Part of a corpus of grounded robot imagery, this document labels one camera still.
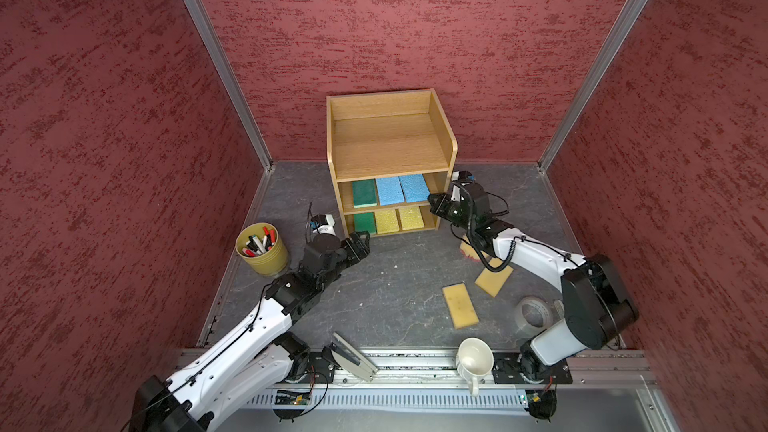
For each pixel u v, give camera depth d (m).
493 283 0.87
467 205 0.66
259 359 0.59
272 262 0.80
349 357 0.76
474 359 0.75
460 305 0.83
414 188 0.89
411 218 1.00
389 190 0.90
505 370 0.73
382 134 0.85
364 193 0.88
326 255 0.57
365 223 1.00
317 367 0.75
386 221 1.00
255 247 0.85
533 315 0.83
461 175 0.80
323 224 0.68
